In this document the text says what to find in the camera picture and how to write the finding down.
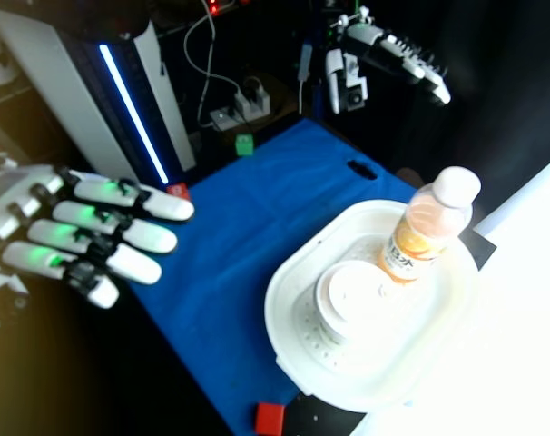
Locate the orange juice bottle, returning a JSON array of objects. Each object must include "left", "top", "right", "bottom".
[{"left": 376, "top": 165, "right": 482, "bottom": 285}]

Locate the white round cup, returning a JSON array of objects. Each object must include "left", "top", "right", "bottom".
[{"left": 314, "top": 260, "right": 397, "bottom": 349}]

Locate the white plastic tray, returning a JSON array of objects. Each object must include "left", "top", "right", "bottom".
[{"left": 263, "top": 199, "right": 481, "bottom": 413}]

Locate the white stick adapter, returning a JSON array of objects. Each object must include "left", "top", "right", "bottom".
[{"left": 296, "top": 42, "right": 314, "bottom": 115}]

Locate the white power strip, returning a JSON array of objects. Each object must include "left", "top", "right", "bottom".
[{"left": 209, "top": 76, "right": 272, "bottom": 132}]

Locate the green toy block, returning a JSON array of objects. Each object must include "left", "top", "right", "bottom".
[{"left": 234, "top": 133, "right": 255, "bottom": 157}]

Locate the blue table cloth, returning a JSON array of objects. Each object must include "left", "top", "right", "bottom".
[{"left": 128, "top": 117, "right": 433, "bottom": 436}]

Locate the red block with white eight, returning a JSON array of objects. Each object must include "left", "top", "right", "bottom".
[
  {"left": 166, "top": 182, "right": 192, "bottom": 202},
  {"left": 254, "top": 401, "right": 287, "bottom": 436}
]

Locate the white column with light strip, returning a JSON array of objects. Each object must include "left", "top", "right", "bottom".
[{"left": 0, "top": 0, "right": 198, "bottom": 186}]

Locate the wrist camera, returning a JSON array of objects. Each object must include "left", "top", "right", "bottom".
[{"left": 344, "top": 54, "right": 370, "bottom": 111}]

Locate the white power cable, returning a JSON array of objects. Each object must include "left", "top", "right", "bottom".
[{"left": 182, "top": 0, "right": 248, "bottom": 131}]

